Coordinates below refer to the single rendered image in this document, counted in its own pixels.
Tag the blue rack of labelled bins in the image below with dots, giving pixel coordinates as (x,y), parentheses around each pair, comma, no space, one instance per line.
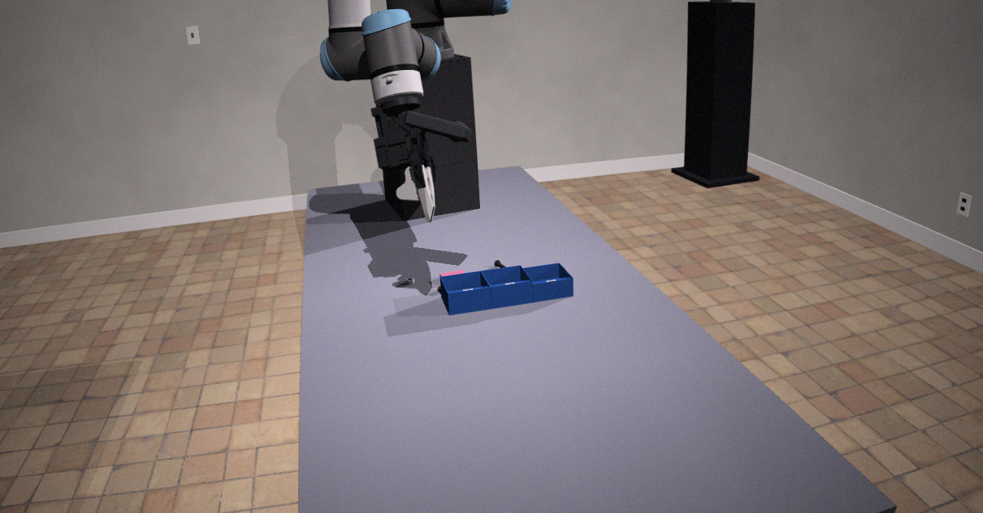
(508,286)

